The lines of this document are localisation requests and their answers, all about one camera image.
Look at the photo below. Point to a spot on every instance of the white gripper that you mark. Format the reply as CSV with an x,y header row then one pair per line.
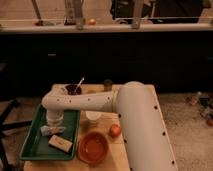
x,y
54,117

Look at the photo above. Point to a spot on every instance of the light blue towel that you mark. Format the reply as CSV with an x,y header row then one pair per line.
x,y
47,130

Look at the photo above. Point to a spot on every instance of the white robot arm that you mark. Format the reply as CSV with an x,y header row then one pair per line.
x,y
143,127

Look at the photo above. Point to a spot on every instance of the green plastic tray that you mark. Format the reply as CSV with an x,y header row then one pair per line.
x,y
36,146

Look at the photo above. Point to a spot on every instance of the beige sponge block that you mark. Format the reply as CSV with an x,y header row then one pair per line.
x,y
60,143

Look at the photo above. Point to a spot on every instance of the dark red bowl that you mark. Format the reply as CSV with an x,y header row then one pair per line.
x,y
73,89

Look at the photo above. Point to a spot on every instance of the white cup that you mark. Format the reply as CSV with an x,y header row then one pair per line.
x,y
93,117

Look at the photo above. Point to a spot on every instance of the white spoon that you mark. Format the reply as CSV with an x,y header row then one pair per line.
x,y
80,82

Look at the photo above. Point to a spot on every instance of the orange bowl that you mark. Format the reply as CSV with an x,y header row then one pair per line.
x,y
92,148

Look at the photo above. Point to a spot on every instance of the black office chair base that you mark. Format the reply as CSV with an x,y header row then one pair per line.
x,y
5,127

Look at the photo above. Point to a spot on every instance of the wooden table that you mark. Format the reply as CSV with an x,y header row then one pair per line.
x,y
116,159

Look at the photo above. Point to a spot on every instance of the orange fruit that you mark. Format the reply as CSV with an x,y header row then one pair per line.
x,y
114,131

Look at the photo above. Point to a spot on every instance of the dark small jar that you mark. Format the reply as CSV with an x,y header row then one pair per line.
x,y
108,85

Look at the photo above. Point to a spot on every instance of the small orange ball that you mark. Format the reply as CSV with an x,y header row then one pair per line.
x,y
92,21

